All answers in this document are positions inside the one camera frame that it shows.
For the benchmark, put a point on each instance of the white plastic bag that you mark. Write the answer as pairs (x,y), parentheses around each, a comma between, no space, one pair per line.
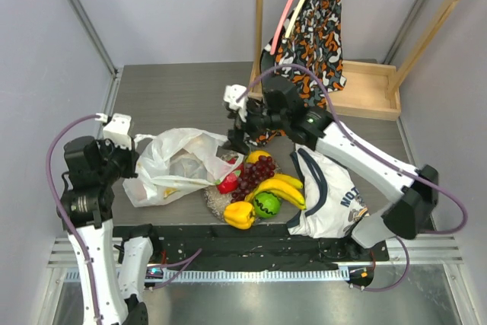
(175,163)

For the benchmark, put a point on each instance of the round glass plate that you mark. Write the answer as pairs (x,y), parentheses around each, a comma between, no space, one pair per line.
(216,202)

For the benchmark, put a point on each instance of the purple fake grape bunch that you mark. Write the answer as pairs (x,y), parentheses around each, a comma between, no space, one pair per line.
(252,175)

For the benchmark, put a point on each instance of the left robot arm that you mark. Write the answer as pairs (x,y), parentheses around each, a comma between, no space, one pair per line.
(111,284)

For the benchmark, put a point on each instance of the green fake watermelon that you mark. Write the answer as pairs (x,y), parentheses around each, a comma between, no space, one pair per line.
(266,205)

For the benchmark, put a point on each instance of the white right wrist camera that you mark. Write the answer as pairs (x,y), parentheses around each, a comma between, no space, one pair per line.
(235,98)

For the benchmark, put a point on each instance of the red fake dragon fruit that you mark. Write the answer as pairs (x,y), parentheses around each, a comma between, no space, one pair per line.
(231,182)

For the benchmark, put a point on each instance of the white navy-trimmed tank top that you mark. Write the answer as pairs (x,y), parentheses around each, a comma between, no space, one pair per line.
(334,205)

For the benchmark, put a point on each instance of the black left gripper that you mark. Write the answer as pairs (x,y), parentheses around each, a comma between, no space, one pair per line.
(132,157)

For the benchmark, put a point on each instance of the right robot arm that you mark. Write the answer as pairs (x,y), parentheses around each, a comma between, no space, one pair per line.
(407,188)

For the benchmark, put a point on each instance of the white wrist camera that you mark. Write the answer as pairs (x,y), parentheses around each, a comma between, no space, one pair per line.
(235,98)
(117,128)

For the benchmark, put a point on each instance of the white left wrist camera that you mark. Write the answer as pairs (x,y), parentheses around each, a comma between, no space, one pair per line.
(117,128)

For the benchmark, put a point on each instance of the yellow fake bell pepper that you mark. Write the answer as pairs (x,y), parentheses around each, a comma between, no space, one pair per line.
(240,215)

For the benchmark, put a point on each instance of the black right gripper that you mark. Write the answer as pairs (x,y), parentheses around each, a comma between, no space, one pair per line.
(243,127)

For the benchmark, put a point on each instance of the camouflage patterned garment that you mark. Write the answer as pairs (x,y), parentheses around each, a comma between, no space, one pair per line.
(308,33)

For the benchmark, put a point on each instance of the yellow fake lemon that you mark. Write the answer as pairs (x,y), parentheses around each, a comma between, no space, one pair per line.
(255,156)

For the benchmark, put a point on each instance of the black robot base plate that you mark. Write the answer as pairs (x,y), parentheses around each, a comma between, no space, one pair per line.
(263,247)

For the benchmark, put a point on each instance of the white slotted cable duct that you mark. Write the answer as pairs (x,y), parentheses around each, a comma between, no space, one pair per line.
(337,275)

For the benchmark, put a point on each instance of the wooden clothes rack base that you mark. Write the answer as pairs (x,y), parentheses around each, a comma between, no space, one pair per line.
(372,89)

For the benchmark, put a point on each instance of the zebra striped garment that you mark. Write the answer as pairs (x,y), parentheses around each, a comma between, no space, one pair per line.
(267,60)

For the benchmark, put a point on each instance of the yellow fake banana bunch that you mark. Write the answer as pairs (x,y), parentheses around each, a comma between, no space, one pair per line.
(283,186)

